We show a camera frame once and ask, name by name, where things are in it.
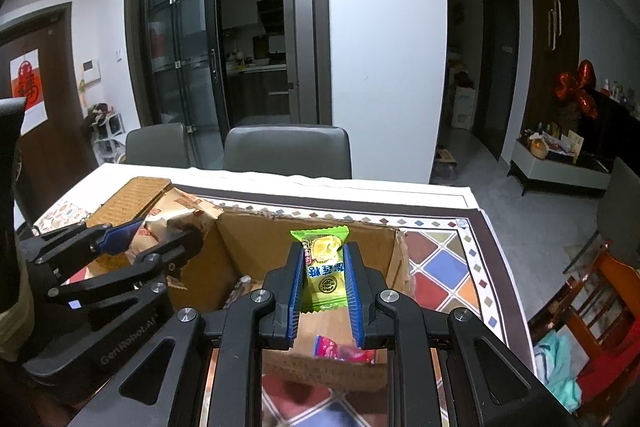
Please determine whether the green candy packet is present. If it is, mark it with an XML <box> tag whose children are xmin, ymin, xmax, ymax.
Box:
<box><xmin>290</xmin><ymin>227</ymin><xmax>349</xmax><ymax>313</ymax></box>

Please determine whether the colourful checkered tablecloth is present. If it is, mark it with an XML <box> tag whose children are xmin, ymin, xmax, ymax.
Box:
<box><xmin>170</xmin><ymin>182</ymin><xmax>531</xmax><ymax>427</ymax></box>

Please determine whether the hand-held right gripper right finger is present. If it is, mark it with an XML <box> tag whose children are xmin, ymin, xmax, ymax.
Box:
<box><xmin>344</xmin><ymin>241</ymin><xmax>583</xmax><ymax>427</ymax></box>

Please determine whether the dark wardrobe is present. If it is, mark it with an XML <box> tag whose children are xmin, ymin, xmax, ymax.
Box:
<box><xmin>525</xmin><ymin>0</ymin><xmax>581</xmax><ymax>132</ymax></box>

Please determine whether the patterned placemat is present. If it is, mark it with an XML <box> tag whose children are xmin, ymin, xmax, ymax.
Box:
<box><xmin>32</xmin><ymin>202</ymin><xmax>96</xmax><ymax>233</ymax></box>

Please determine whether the red cloth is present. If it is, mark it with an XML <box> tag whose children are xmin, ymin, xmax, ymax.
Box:
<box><xmin>575</xmin><ymin>347</ymin><xmax>640</xmax><ymax>408</ymax></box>

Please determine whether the white stick packet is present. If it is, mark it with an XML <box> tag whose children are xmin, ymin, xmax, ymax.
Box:
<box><xmin>222</xmin><ymin>276</ymin><xmax>252</xmax><ymax>310</ymax></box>

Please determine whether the dark sideboard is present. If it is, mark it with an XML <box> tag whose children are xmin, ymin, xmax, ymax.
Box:
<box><xmin>580</xmin><ymin>89</ymin><xmax>640</xmax><ymax>188</ymax></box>

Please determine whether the wide grey dining chair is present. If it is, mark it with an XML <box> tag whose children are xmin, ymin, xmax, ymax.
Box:
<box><xmin>223</xmin><ymin>126</ymin><xmax>352</xmax><ymax>179</ymax></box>

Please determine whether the woven wicker box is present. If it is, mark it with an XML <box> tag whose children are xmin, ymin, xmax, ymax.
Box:
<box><xmin>87</xmin><ymin>177</ymin><xmax>173</xmax><ymax>273</ymax></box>

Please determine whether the pink candy packet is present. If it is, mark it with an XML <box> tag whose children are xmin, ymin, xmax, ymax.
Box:
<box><xmin>312</xmin><ymin>334</ymin><xmax>376</xmax><ymax>364</ymax></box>

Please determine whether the small cardboard floor box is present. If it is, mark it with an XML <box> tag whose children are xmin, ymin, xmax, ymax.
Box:
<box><xmin>432</xmin><ymin>147</ymin><xmax>458</xmax><ymax>185</ymax></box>

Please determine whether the orange wooden chair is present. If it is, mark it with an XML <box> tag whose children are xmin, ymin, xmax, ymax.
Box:
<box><xmin>530</xmin><ymin>242</ymin><xmax>640</xmax><ymax>413</ymax></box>

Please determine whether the red balloon bow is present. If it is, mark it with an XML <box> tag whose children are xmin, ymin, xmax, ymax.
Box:
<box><xmin>556</xmin><ymin>59</ymin><xmax>601</xmax><ymax>118</ymax></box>

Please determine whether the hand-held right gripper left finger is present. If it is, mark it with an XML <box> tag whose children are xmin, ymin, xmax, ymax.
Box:
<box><xmin>65</xmin><ymin>242</ymin><xmax>307</xmax><ymax>427</ymax></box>

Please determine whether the low white cabinet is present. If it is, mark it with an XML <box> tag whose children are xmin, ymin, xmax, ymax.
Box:
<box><xmin>507</xmin><ymin>132</ymin><xmax>613</xmax><ymax>198</ymax></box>

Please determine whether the brown entrance door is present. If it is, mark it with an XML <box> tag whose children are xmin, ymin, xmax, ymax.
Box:
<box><xmin>0</xmin><ymin>2</ymin><xmax>98</xmax><ymax>223</ymax></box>

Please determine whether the sliding glass door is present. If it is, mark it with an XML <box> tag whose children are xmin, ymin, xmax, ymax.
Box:
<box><xmin>125</xmin><ymin>0</ymin><xmax>333</xmax><ymax>158</ymax></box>

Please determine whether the silver refrigerator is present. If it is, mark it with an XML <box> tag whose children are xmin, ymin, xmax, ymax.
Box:
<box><xmin>281</xmin><ymin>0</ymin><xmax>318</xmax><ymax>125</ymax></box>

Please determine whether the teal cloth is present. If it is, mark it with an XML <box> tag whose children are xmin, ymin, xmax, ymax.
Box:
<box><xmin>532</xmin><ymin>331</ymin><xmax>583</xmax><ymax>413</ymax></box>

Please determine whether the black range hood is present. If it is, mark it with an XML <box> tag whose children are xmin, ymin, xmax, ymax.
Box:
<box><xmin>257</xmin><ymin>0</ymin><xmax>286</xmax><ymax>35</ymax></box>

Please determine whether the white shoe rack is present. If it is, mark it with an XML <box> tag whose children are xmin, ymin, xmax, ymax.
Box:
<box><xmin>82</xmin><ymin>102</ymin><xmax>128</xmax><ymax>165</ymax></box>

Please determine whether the white floor box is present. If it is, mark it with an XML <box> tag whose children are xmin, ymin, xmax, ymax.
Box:
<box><xmin>450</xmin><ymin>84</ymin><xmax>476</xmax><ymax>130</ymax></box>

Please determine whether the grey side chair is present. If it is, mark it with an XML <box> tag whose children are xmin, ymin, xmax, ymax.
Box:
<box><xmin>565</xmin><ymin>157</ymin><xmax>640</xmax><ymax>275</ymax></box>

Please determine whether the narrow grey dining chair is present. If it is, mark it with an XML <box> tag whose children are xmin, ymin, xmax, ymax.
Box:
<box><xmin>125</xmin><ymin>123</ymin><xmax>191</xmax><ymax>168</ymax></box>

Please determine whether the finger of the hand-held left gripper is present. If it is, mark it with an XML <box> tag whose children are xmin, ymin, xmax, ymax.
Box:
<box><xmin>50</xmin><ymin>227</ymin><xmax>206</xmax><ymax>308</ymax></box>
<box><xmin>22</xmin><ymin>219</ymin><xmax>146</xmax><ymax>279</ymax></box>

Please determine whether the red door poster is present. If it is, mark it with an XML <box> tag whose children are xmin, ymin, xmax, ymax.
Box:
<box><xmin>10</xmin><ymin>48</ymin><xmax>47</xmax><ymax>136</ymax></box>

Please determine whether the dark room door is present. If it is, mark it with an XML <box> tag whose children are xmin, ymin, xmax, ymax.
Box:
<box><xmin>472</xmin><ymin>0</ymin><xmax>521</xmax><ymax>160</ymax></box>

